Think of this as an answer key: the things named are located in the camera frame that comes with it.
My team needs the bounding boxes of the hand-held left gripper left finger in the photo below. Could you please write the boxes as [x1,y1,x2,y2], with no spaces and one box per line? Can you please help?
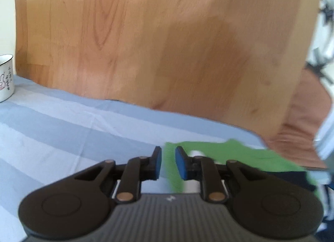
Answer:
[74,146,163,204]

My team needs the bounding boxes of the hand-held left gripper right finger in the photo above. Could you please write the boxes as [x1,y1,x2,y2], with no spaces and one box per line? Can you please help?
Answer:
[175,146,267,204]

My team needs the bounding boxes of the green small garment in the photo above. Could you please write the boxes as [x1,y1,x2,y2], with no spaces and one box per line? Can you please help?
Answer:
[163,139,323,198]

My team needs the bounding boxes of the blue striped bed sheet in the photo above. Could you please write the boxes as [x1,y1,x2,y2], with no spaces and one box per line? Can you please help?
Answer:
[0,75,329,242]

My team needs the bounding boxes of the wooden headboard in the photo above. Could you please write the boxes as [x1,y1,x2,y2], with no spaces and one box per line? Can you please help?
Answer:
[15,0,322,140]

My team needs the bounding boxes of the white enamel mug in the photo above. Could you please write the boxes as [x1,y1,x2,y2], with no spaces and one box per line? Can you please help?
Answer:
[0,54,15,103]

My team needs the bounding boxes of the white black patterned cloth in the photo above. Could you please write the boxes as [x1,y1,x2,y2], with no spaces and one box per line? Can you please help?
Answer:
[304,0,334,86]

